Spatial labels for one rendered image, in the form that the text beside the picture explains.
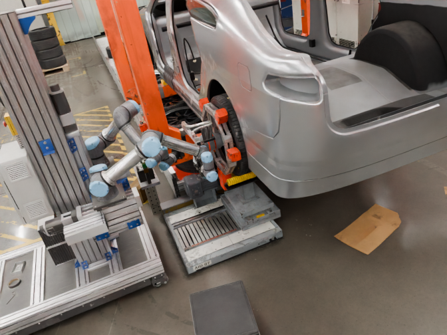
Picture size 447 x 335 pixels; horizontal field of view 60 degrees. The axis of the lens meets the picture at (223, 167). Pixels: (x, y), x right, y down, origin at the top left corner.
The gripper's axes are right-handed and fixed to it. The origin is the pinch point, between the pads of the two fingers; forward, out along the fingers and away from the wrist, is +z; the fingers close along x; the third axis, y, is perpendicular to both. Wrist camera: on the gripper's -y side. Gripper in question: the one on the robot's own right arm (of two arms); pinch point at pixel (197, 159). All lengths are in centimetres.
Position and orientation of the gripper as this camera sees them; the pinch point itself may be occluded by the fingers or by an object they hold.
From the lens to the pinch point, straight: 285.7
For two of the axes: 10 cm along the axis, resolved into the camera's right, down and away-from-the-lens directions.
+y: -1.6, -8.6, -4.9
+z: -3.7, -4.1, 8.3
